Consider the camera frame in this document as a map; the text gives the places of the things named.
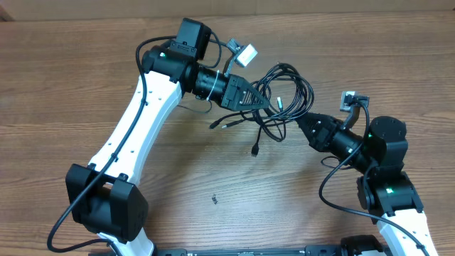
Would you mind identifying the black USB cable bundle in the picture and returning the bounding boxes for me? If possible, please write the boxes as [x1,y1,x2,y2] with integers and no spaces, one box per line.
[208,63,316,158]

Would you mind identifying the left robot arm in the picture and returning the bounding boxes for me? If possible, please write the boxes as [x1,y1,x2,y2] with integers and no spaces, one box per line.
[65,18,269,255]

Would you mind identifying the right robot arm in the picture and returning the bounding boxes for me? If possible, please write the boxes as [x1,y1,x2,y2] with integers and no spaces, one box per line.
[297,110,437,255]

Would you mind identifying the small black debris piece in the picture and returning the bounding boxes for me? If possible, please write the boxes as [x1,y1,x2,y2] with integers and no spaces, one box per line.
[211,194,218,205]

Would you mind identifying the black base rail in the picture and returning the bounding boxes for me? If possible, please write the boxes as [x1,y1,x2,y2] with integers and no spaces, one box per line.
[151,235,392,256]

